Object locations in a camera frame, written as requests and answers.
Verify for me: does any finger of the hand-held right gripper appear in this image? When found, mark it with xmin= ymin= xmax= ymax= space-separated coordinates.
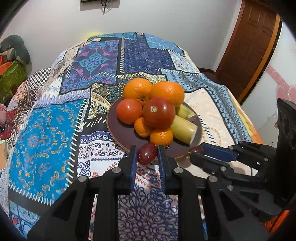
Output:
xmin=199 ymin=140 xmax=277 ymax=168
xmin=189 ymin=152 xmax=284 ymax=215

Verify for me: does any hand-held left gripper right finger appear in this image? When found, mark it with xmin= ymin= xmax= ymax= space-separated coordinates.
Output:
xmin=157 ymin=146 xmax=271 ymax=241

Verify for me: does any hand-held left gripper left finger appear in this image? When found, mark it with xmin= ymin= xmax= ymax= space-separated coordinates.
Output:
xmin=27 ymin=145 xmax=139 ymax=241

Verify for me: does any dark brown round plate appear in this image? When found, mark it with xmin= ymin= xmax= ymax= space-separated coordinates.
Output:
xmin=106 ymin=94 xmax=203 ymax=159

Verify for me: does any small tangerine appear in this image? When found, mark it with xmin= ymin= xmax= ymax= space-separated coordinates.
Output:
xmin=149 ymin=128 xmax=174 ymax=146
xmin=134 ymin=117 xmax=153 ymax=138

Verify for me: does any yellow-green sugarcane piece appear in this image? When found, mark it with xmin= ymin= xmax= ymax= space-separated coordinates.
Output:
xmin=170 ymin=115 xmax=198 ymax=146
xmin=174 ymin=103 xmax=197 ymax=120

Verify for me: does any red tomato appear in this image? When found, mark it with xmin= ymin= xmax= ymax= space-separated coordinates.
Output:
xmin=142 ymin=97 xmax=176 ymax=129
xmin=116 ymin=98 xmax=143 ymax=125

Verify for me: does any large orange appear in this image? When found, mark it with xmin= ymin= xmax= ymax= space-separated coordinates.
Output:
xmin=123 ymin=78 xmax=153 ymax=107
xmin=150 ymin=81 xmax=185 ymax=108

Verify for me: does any white sliding wardrobe door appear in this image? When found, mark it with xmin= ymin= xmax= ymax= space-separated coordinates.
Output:
xmin=240 ymin=22 xmax=296 ymax=144

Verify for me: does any patchwork printed blanket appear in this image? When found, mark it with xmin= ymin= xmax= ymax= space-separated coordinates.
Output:
xmin=0 ymin=31 xmax=264 ymax=241

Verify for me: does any brown wooden door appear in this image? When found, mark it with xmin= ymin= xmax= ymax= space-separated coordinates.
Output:
xmin=216 ymin=0 xmax=281 ymax=103

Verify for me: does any cardboard box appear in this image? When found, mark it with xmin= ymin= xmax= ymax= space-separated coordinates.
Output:
xmin=0 ymin=141 xmax=8 ymax=173

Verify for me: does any yellow object behind bed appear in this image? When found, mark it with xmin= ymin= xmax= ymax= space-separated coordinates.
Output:
xmin=84 ymin=31 xmax=102 ymax=39

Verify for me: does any pink rabbit toy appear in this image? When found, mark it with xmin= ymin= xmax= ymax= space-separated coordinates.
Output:
xmin=0 ymin=104 xmax=8 ymax=127

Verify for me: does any green patterned bag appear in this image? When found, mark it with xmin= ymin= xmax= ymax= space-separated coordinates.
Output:
xmin=0 ymin=60 xmax=28 ymax=105

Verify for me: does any orange box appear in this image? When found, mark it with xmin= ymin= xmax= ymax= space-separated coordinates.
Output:
xmin=0 ymin=54 xmax=16 ymax=75

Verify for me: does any grey long pillow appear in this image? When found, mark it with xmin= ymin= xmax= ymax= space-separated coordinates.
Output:
xmin=0 ymin=35 xmax=31 ymax=65

